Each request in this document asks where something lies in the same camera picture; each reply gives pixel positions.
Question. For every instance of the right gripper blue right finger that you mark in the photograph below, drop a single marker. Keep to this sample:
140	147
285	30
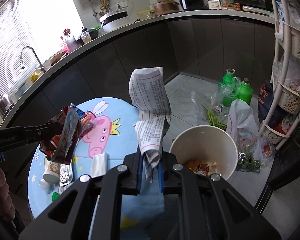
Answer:
160	177

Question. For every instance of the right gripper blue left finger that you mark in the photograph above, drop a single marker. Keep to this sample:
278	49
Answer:
139	171

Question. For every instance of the red blue snack bag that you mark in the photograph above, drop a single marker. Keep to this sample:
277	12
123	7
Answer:
59	148

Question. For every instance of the printed paper leaflet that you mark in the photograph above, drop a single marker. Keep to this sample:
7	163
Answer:
148	95

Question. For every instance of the white round trash bin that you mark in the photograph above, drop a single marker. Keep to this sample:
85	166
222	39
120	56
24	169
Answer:
209	144

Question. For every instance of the chrome kitchen faucet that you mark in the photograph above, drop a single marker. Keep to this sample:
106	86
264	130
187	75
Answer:
27	53

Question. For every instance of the dark kitchen counter cabinets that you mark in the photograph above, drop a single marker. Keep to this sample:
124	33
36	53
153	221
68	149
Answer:
202	44

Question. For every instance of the person's left hand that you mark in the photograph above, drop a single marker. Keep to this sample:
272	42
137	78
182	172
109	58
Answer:
7	209

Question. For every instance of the white folded plastic wrapper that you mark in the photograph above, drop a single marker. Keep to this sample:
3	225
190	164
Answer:
99	165

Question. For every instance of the orange snack wrapper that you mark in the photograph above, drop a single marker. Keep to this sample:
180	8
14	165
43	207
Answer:
200	167

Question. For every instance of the light blue cartoon tablecloth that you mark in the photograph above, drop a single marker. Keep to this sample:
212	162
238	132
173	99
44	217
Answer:
113	133

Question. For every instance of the white printed paper cup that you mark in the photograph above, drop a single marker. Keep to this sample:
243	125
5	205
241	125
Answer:
51	171

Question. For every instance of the silver foil wrapper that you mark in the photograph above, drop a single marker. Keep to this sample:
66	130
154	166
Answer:
65	174

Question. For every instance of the green bottle cap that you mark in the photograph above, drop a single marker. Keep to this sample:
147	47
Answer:
55	196

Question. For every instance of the clear bag of green beans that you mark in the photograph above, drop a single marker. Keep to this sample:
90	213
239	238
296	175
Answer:
210	110

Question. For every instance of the white plastic shopping bag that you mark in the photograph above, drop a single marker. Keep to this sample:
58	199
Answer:
241	121

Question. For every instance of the clear bag of leafy greens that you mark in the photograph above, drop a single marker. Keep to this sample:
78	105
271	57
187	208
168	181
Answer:
254	155

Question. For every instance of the left green plastic bottle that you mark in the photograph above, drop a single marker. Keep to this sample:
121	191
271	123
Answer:
227	88

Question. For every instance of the green plastic bottle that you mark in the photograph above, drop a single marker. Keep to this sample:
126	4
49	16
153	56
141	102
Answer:
245	91
227	88

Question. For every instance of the right green plastic bottle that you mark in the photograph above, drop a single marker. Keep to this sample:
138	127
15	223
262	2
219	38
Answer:
245	91

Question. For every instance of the glass jar red lid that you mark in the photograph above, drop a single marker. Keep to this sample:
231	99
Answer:
70	40

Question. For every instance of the dark blue shopping bag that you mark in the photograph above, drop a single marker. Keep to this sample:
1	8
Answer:
265	98

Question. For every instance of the white rice cooker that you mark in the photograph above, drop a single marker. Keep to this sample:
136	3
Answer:
114	20

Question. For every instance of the white tiered storage rack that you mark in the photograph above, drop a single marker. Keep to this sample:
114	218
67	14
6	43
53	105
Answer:
283	117

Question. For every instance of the copper cooking pot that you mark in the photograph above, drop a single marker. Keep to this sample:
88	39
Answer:
166	7

